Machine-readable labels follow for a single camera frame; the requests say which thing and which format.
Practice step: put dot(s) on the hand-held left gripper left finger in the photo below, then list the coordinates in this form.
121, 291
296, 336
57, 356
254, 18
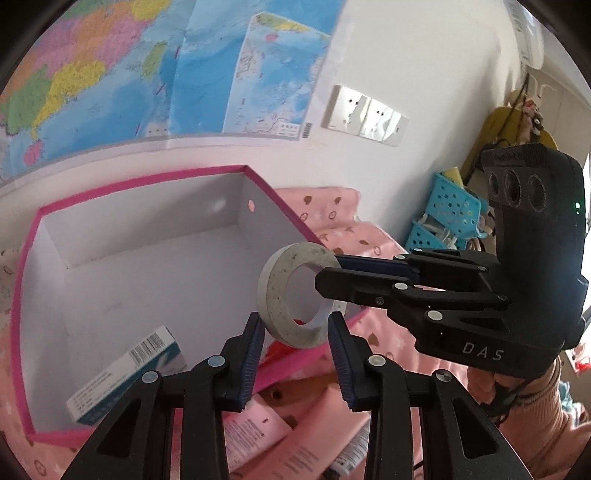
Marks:
253, 355

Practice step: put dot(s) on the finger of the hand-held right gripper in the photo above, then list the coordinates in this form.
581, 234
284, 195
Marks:
351, 284
369, 264

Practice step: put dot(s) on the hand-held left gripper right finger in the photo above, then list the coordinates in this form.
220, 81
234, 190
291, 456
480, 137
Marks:
339, 364

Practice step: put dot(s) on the grey white tape roll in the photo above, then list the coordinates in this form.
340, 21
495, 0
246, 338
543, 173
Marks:
272, 295

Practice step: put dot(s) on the light pink cream tube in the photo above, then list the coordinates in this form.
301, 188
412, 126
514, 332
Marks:
251, 429

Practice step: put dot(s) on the pink cardboard box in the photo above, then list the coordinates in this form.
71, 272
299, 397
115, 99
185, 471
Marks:
138, 286

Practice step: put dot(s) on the person's right forearm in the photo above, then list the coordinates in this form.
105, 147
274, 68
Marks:
540, 424

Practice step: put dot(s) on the pink printed blanket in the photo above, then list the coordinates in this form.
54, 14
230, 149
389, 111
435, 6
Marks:
332, 217

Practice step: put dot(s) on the blue plastic basket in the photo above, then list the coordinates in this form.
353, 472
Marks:
450, 205
425, 240

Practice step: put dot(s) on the salmon pink tube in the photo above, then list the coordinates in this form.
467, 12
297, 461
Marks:
314, 443

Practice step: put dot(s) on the white tube with black cap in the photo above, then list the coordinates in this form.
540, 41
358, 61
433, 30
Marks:
355, 450

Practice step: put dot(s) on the yellow sponge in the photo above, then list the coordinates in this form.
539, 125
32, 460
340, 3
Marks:
450, 177

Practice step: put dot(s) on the blue white carton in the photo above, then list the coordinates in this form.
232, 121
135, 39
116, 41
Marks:
120, 374

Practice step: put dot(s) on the yellow cloth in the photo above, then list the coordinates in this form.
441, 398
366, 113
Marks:
489, 134

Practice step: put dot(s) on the white cabinet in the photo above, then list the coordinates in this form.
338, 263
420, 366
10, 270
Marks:
568, 106

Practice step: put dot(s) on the white air conditioner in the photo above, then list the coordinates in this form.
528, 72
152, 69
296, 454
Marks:
526, 37

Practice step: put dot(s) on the white wall switch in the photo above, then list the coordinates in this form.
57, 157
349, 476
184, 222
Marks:
399, 131

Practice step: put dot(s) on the white wall socket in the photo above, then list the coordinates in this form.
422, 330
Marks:
344, 108
379, 119

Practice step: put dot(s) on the colourful wall map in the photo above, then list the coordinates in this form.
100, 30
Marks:
92, 69

